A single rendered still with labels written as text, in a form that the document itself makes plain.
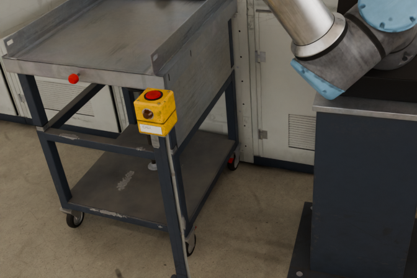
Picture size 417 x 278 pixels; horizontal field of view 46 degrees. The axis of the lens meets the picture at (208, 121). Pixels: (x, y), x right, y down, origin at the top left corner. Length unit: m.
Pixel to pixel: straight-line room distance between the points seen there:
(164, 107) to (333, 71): 0.43
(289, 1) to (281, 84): 1.02
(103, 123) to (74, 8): 0.83
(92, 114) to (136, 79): 1.21
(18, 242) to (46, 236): 0.12
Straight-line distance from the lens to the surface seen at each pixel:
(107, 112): 2.66
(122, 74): 1.56
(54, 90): 2.80
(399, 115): 1.48
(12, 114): 3.13
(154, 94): 1.29
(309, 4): 1.18
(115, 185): 2.18
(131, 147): 1.76
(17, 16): 2.10
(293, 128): 2.25
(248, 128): 2.35
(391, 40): 1.30
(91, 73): 1.63
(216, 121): 2.38
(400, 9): 1.27
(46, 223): 2.37
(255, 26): 2.08
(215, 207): 2.24
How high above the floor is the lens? 1.54
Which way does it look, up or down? 33 degrees down
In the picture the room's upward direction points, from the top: 6 degrees counter-clockwise
